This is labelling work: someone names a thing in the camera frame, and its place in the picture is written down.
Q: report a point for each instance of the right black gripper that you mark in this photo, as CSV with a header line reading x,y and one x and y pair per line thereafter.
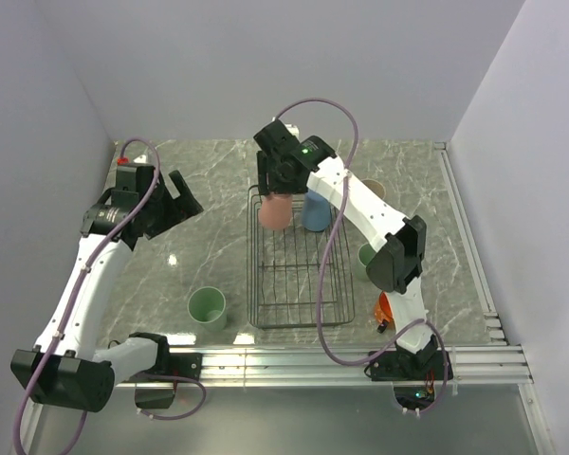
x,y
265,170

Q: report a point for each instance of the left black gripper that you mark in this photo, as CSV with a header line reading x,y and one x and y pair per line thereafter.
x,y
189,204

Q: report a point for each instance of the pink plastic cup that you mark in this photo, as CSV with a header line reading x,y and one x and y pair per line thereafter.
x,y
275,212

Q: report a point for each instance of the blue plastic cup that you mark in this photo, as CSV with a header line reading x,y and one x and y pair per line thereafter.
x,y
316,212

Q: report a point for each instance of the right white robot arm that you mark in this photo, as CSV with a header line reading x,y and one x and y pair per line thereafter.
x,y
398,240

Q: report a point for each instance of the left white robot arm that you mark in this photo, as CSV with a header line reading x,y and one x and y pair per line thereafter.
x,y
65,368

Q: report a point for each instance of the green cup left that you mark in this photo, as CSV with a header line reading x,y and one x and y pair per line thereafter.
x,y
207,306

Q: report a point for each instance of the green cup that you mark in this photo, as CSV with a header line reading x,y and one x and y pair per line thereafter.
x,y
364,255
207,306

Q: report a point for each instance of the beige plastic cup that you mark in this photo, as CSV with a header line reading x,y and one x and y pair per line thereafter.
x,y
375,187

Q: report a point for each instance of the green cup right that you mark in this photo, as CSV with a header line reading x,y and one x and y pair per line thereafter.
x,y
364,255

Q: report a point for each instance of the orange transparent mug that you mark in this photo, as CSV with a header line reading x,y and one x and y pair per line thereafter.
x,y
383,313

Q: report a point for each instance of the black wire dish rack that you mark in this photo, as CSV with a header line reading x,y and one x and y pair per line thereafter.
x,y
283,273

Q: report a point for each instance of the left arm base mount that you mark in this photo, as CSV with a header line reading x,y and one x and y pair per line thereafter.
x,y
156,388

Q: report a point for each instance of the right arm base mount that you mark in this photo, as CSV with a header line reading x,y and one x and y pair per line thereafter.
x,y
414,377

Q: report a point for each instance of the aluminium rail frame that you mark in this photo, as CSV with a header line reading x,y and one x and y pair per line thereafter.
x,y
492,387

